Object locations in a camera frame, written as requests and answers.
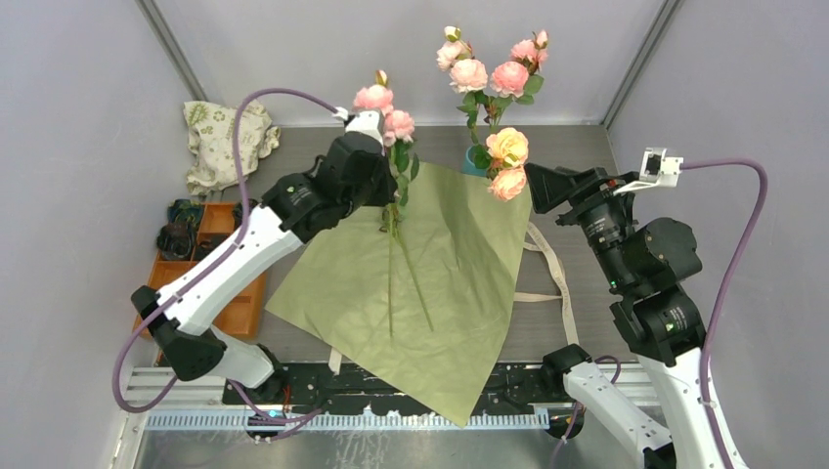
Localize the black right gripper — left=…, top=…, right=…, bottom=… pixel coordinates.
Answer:
left=522, top=160, right=638, bottom=287

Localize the peach rose stem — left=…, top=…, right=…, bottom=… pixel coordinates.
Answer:
left=470, top=127, right=529, bottom=201
left=379, top=203, right=435, bottom=337

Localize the pink rose stem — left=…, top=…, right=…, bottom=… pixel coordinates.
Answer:
left=351, top=68, right=422, bottom=339
left=436, top=25, right=489, bottom=146
left=485, top=29, right=549, bottom=130

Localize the green wrapping paper sheet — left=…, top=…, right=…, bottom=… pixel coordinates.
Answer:
left=265, top=163, right=531, bottom=426

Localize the beige satin ribbon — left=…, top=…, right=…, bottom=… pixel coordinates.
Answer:
left=328, top=223, right=581, bottom=377

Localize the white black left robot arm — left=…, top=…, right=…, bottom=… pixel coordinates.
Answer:
left=131, top=130, right=396, bottom=404

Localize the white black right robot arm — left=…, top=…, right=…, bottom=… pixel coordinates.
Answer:
left=526, top=155, right=744, bottom=468

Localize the teal cylindrical vase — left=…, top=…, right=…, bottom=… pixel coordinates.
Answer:
left=461, top=144, right=491, bottom=178

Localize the crumpled printed cloth bag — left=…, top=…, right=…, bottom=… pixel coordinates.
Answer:
left=183, top=101, right=282, bottom=196

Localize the dark rolled fabric middle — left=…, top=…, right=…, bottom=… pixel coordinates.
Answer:
left=192, top=234, right=228, bottom=262

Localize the dark rolled fabric top left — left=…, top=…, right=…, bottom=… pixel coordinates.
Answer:
left=166, top=198, right=204, bottom=230

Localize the orange compartment tray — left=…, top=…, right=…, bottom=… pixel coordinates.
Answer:
left=132, top=201, right=270, bottom=340

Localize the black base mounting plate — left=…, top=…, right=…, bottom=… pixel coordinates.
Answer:
left=248, top=362, right=586, bottom=438

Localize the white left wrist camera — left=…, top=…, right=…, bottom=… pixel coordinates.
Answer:
left=331, top=107, right=385, bottom=145

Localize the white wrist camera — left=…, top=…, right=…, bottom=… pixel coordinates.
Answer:
left=613, top=147, right=684, bottom=195
left=331, top=107, right=385, bottom=145

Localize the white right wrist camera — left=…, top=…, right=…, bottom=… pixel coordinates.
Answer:
left=613, top=147, right=684, bottom=195

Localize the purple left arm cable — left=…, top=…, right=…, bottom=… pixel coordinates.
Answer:
left=110, top=87, right=351, bottom=444

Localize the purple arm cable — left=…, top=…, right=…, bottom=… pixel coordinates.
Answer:
left=110, top=87, right=351, bottom=444
left=550, top=156, right=770, bottom=469

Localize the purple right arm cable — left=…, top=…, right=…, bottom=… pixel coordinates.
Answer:
left=550, top=156, right=770, bottom=469

